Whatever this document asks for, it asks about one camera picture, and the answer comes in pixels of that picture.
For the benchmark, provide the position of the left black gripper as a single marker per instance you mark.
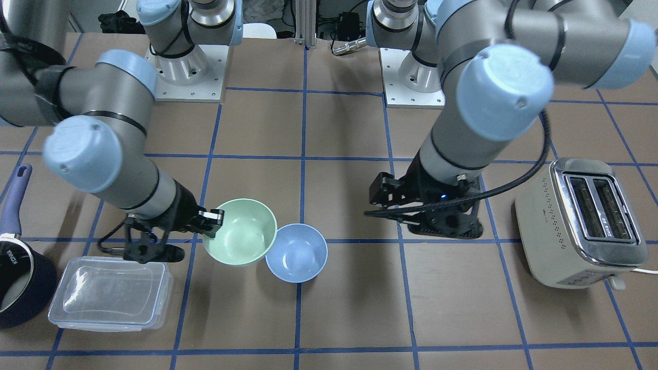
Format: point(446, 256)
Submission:
point(417, 189)

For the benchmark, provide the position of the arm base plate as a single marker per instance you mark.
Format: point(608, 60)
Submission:
point(408, 83)
point(196, 77)

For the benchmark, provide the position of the aluminium frame post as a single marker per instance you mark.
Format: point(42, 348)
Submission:
point(305, 23)

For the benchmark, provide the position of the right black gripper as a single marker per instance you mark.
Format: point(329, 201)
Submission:
point(183, 209)

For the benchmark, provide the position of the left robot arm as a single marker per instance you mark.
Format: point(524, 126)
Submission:
point(498, 63)

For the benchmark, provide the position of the blue bowl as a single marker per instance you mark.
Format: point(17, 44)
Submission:
point(298, 254)

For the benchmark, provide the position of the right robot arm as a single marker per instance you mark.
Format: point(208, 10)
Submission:
point(100, 119)

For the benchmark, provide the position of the green bowl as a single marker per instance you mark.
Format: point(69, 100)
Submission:
point(247, 234)

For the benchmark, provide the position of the cream two-slot toaster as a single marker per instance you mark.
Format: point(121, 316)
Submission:
point(577, 226)

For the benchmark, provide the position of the clear plastic container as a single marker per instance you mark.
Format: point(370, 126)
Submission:
point(107, 294)

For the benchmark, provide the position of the dark blue saucepan with lid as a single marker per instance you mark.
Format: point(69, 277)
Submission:
point(28, 278)

